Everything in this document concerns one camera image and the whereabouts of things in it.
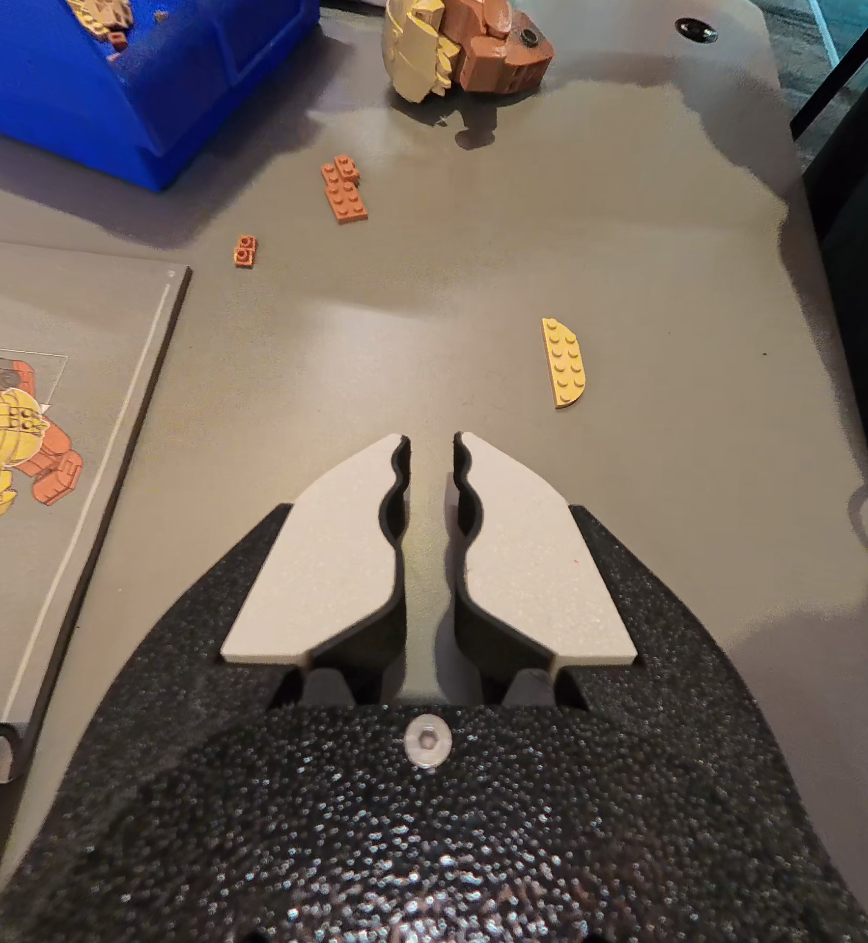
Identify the small orange brick plate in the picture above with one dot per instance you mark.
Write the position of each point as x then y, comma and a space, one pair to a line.
245, 252

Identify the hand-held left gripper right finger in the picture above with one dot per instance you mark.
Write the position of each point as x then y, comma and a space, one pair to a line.
544, 582

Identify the pile of loose bricks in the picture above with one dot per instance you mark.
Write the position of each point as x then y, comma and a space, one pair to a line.
106, 18

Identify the blue plastic bin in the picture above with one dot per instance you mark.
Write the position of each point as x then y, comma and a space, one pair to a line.
50, 81

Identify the black desk grommet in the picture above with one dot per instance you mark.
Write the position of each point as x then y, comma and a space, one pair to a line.
697, 30

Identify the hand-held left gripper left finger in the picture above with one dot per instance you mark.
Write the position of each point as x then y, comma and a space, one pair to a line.
330, 574

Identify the tan and brown brick model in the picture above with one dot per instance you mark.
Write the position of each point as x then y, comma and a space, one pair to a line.
470, 51

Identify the grey desk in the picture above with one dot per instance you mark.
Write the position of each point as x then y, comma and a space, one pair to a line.
625, 221

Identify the large orange brick plate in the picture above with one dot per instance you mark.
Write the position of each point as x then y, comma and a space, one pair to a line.
345, 191

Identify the grey instruction booklet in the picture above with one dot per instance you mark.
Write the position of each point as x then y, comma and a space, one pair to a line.
73, 309

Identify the yellow half-round brick plate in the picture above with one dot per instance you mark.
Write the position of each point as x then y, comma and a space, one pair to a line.
566, 365

